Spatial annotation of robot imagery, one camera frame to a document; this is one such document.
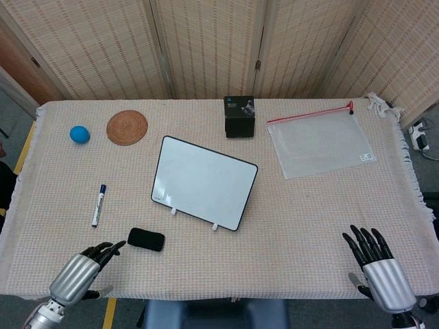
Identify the bamboo folding screen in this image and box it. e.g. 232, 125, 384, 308
0, 0, 439, 130

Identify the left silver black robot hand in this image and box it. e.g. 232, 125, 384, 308
49, 241, 127, 307

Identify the blue capped whiteboard marker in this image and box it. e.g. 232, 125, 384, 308
91, 184, 108, 229

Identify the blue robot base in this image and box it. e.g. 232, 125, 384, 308
142, 298, 289, 329

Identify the yellow floor tape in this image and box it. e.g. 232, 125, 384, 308
102, 297, 117, 329

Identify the white power strip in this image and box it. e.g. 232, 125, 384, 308
407, 118, 431, 151

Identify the clear zipper pouch red zip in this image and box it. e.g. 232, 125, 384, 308
265, 100, 377, 180

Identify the beige woven tablecloth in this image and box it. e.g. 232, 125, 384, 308
0, 91, 436, 304

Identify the small whiteboard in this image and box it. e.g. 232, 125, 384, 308
150, 135, 259, 232

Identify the black whiteboard eraser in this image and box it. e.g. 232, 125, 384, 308
127, 227, 166, 254

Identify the round woven brown coaster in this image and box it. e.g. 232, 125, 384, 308
106, 109, 149, 147

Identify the blue ball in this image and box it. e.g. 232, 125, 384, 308
69, 125, 91, 145

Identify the black cardboard box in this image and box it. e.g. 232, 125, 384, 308
224, 95, 256, 139

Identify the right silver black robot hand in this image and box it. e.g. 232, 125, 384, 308
342, 224, 417, 313

